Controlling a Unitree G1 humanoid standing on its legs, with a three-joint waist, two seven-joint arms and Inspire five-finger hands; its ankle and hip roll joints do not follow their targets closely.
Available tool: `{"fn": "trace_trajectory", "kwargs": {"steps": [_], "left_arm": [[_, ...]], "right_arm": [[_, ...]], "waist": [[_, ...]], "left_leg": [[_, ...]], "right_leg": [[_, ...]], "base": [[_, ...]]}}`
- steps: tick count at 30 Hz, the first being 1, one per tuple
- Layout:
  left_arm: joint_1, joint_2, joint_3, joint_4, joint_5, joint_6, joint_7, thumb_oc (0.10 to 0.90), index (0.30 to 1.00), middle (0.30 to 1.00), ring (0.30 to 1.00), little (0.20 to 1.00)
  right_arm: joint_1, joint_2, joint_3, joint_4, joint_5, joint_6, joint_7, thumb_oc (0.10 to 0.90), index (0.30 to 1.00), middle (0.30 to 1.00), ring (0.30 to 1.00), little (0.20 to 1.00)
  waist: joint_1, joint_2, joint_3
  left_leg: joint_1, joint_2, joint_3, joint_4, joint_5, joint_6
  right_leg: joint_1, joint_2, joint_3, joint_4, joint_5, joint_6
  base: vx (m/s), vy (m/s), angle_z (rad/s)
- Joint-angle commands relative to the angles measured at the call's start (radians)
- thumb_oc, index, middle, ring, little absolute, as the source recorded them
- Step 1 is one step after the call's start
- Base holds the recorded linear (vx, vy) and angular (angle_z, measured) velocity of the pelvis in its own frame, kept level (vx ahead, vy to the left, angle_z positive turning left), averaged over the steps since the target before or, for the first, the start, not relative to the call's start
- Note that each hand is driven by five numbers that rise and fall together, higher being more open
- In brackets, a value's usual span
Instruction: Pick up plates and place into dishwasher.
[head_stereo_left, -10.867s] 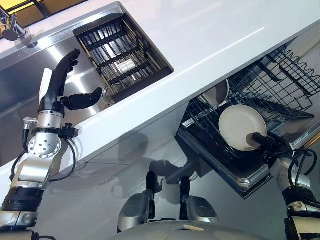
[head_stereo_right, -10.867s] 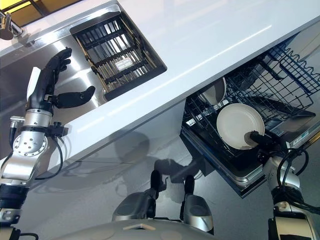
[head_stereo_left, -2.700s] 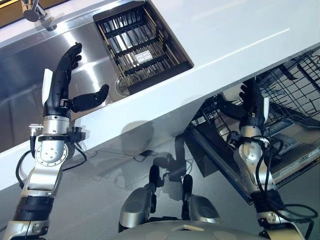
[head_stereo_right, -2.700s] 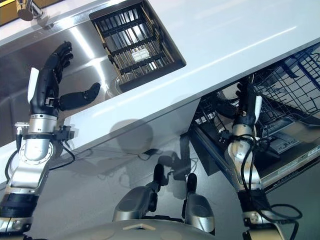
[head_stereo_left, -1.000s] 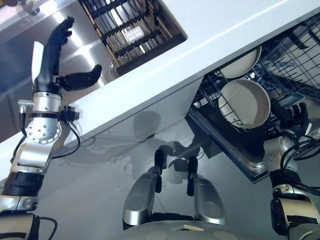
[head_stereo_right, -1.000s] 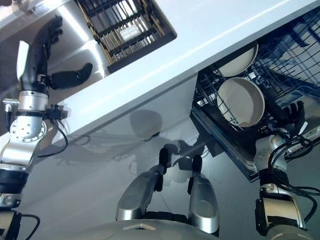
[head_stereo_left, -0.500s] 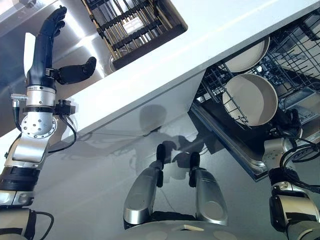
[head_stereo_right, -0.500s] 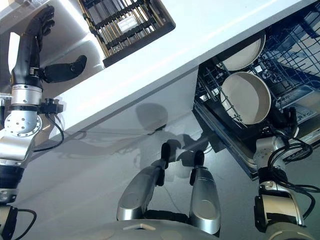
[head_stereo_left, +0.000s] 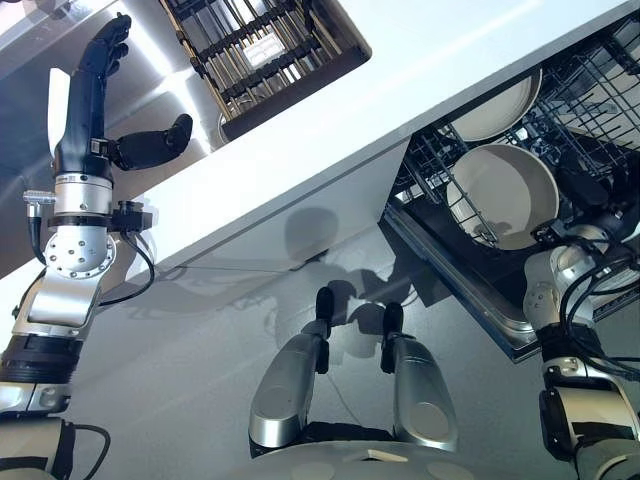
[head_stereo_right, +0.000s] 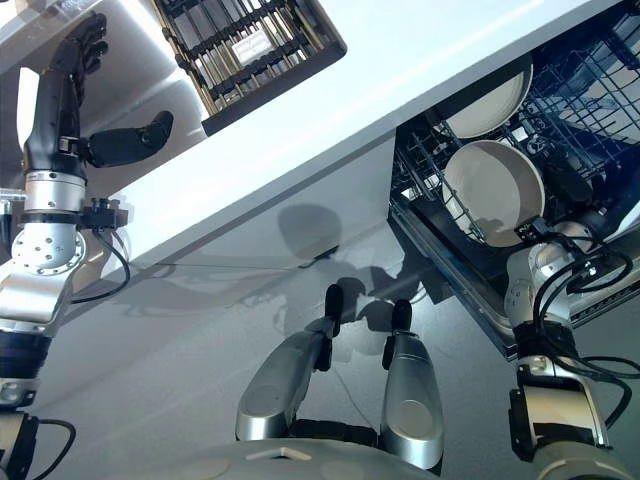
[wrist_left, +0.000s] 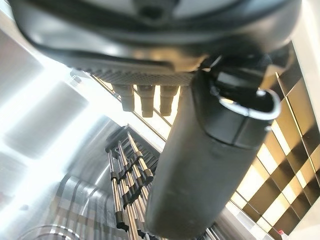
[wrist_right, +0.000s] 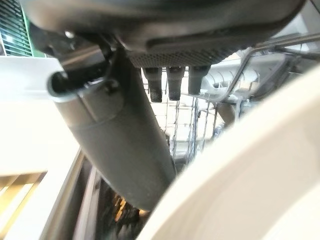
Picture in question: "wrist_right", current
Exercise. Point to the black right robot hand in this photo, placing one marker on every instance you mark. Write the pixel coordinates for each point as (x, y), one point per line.
(120, 140)

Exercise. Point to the white round plate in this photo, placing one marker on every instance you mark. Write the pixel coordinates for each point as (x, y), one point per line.
(240, 172)

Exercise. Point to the open dishwasher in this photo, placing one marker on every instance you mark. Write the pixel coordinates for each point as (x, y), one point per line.
(75, 200)

